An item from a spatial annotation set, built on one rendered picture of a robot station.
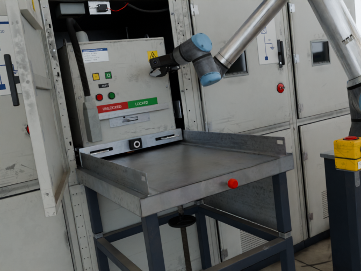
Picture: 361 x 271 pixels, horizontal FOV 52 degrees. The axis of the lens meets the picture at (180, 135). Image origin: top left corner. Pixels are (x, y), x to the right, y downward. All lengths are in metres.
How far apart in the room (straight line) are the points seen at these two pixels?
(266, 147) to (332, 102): 1.26
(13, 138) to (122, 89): 0.54
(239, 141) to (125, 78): 0.63
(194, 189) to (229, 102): 0.97
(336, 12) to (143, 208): 1.03
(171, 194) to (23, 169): 0.73
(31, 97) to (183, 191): 0.51
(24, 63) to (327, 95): 2.01
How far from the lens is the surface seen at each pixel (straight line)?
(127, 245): 1.88
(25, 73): 1.07
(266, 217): 1.59
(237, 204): 1.72
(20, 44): 1.08
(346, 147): 1.31
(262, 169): 1.33
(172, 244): 1.99
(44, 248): 1.74
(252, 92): 2.16
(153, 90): 1.88
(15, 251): 1.72
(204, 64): 1.61
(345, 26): 1.59
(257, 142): 1.50
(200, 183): 1.17
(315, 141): 2.55
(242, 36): 1.74
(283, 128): 2.36
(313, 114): 2.53
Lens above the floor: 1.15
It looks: 8 degrees down
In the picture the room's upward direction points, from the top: 8 degrees counter-clockwise
